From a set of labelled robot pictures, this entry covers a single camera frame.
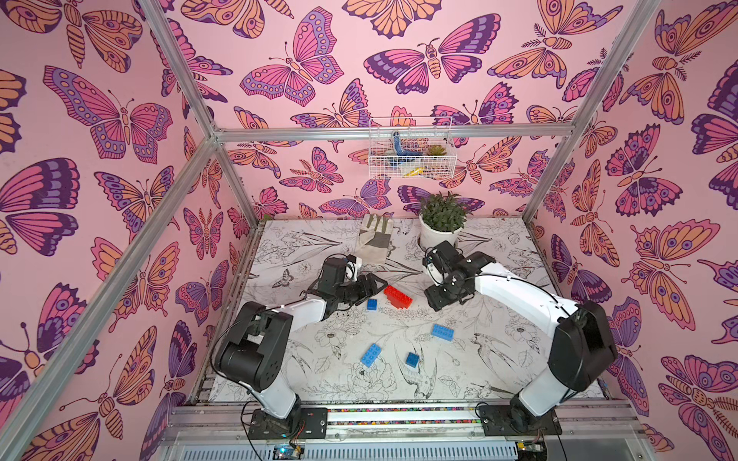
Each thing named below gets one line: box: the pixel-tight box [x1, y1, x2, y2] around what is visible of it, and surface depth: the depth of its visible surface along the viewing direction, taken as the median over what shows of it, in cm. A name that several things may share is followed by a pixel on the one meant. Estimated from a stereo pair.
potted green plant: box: [418, 190, 473, 249], surface depth 100 cm
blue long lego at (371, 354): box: [360, 342, 383, 368], surface depth 85 cm
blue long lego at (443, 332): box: [431, 323, 455, 342], surface depth 91 cm
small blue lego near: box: [404, 351, 420, 368], surface depth 85 cm
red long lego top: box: [384, 285, 414, 310], surface depth 94 cm
